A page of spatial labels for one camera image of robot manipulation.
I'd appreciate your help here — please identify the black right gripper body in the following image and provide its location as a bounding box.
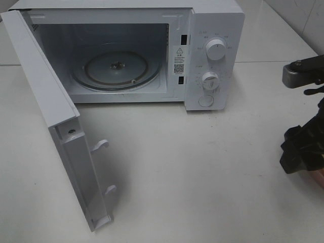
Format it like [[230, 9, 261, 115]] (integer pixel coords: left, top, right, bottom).
[[298, 99, 323, 156]]

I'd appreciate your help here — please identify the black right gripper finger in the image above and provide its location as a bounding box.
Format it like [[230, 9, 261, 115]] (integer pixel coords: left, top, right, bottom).
[[281, 125, 311, 152], [279, 148, 323, 174]]

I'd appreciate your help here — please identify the pink round plate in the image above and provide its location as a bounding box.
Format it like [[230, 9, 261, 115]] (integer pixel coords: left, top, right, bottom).
[[308, 169, 324, 188]]

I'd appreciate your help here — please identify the round white door button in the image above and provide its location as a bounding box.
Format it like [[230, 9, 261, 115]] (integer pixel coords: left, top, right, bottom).
[[198, 95, 214, 107]]

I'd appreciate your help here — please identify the white timer knob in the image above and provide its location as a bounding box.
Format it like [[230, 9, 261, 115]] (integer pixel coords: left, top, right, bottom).
[[201, 71, 220, 91]]

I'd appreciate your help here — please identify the white microwave door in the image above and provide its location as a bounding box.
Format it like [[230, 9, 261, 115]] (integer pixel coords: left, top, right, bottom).
[[1, 10, 116, 231]]

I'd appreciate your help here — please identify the white adjacent table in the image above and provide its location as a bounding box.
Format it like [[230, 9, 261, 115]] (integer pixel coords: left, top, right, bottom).
[[234, 0, 320, 63]]

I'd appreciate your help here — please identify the white upper power knob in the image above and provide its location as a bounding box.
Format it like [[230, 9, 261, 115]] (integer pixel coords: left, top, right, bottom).
[[205, 37, 227, 61]]

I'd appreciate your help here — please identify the white warning label sticker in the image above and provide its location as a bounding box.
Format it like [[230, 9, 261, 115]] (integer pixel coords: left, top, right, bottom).
[[172, 45, 187, 75]]

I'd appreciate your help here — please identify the white microwave oven body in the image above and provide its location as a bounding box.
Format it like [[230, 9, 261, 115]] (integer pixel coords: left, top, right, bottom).
[[7, 1, 245, 111]]

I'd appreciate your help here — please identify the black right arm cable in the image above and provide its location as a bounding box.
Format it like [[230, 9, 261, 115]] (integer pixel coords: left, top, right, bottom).
[[303, 86, 324, 96]]

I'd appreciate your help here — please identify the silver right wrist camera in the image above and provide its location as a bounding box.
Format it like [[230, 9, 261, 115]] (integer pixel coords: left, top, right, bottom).
[[282, 55, 323, 89]]

